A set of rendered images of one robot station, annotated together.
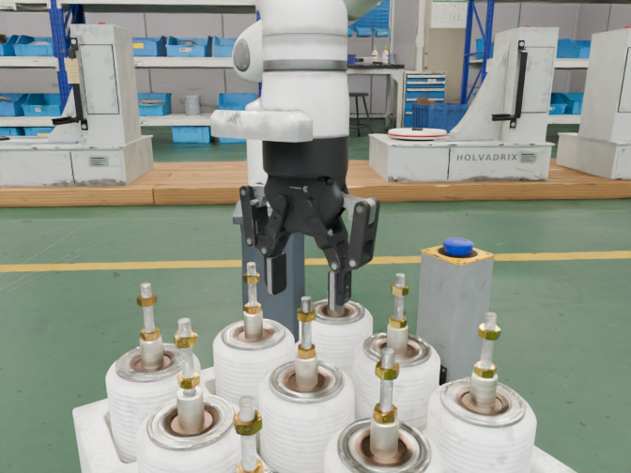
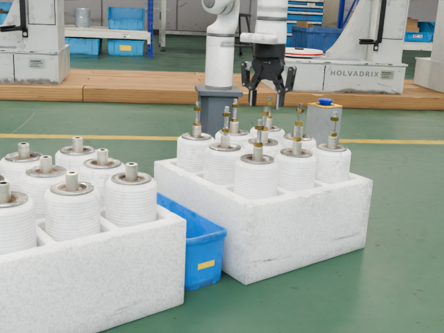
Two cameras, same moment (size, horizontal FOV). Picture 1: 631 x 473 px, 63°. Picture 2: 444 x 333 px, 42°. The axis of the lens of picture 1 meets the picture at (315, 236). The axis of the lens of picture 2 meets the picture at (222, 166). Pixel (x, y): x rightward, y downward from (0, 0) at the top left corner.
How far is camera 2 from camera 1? 0.95 m
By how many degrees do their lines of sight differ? 5
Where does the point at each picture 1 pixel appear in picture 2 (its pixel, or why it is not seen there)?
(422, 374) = (308, 144)
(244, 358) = (233, 138)
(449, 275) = (320, 113)
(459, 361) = not seen: hidden behind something
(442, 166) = (319, 79)
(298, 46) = (272, 12)
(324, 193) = (277, 64)
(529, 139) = (388, 60)
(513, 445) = (341, 157)
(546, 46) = not seen: outside the picture
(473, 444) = (327, 157)
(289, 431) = not seen: hidden behind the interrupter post
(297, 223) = (265, 76)
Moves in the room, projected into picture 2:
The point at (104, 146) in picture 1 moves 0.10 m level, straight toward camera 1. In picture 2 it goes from (43, 51) to (46, 53)
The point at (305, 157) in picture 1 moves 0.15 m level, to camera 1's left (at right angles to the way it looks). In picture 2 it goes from (272, 50) to (207, 47)
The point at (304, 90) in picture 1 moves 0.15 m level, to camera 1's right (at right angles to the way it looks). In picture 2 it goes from (273, 27) to (338, 30)
